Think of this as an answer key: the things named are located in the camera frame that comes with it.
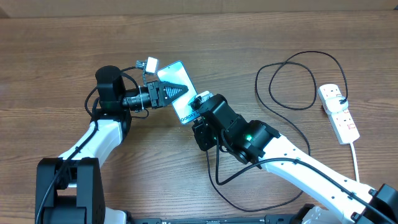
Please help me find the blue Galaxy smartphone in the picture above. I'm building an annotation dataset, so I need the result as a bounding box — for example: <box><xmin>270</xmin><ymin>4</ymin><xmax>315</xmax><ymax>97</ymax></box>
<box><xmin>157</xmin><ymin>61</ymin><xmax>198</xmax><ymax>124</ymax></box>

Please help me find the white charger plug adapter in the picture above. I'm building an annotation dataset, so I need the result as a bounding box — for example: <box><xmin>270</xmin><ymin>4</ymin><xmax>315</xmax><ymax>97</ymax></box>
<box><xmin>324</xmin><ymin>96</ymin><xmax>349</xmax><ymax>114</ymax></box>

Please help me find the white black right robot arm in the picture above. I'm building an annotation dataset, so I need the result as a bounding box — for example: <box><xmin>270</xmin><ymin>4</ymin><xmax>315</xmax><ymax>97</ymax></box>
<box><xmin>189</xmin><ymin>91</ymin><xmax>397</xmax><ymax>223</ymax></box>

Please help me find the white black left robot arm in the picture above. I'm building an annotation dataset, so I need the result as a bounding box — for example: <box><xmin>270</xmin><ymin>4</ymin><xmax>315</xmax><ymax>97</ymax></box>
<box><xmin>35</xmin><ymin>58</ymin><xmax>197</xmax><ymax>223</ymax></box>

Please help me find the white power strip cord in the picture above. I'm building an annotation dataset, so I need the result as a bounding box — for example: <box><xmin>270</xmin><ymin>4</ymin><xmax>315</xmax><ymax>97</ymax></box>
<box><xmin>349</xmin><ymin>142</ymin><xmax>361</xmax><ymax>184</ymax></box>

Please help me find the white power strip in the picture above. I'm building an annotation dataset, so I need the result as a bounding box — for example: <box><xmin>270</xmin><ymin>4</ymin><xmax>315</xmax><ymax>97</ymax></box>
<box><xmin>318</xmin><ymin>84</ymin><xmax>360</xmax><ymax>144</ymax></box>

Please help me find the black charger cable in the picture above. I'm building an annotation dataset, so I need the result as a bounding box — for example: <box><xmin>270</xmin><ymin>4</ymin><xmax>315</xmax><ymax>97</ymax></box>
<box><xmin>205</xmin><ymin>50</ymin><xmax>349</xmax><ymax>213</ymax></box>

